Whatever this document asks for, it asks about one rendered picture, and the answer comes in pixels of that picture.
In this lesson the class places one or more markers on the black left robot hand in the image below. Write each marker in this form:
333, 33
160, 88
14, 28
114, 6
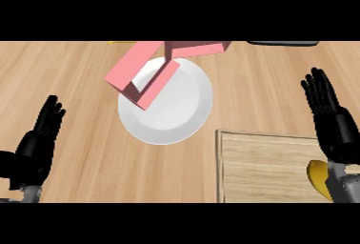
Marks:
36, 144

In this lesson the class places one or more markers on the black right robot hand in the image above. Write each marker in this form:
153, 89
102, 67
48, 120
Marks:
336, 127

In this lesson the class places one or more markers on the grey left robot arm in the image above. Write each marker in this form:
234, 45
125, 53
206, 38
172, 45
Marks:
29, 194

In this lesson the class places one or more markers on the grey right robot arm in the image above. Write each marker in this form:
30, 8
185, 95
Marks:
344, 182

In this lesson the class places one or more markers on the yellow lemon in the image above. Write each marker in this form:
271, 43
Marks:
319, 178

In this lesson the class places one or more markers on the pale wooden tray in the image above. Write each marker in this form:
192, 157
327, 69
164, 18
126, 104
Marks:
268, 168

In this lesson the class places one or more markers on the white round plate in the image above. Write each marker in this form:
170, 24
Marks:
166, 101

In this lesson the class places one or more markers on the dark grey flat object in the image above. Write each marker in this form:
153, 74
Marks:
284, 43

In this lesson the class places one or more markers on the small yellow object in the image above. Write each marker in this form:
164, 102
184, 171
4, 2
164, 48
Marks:
122, 42

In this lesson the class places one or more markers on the pink box frame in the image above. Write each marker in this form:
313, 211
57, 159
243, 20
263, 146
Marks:
156, 68

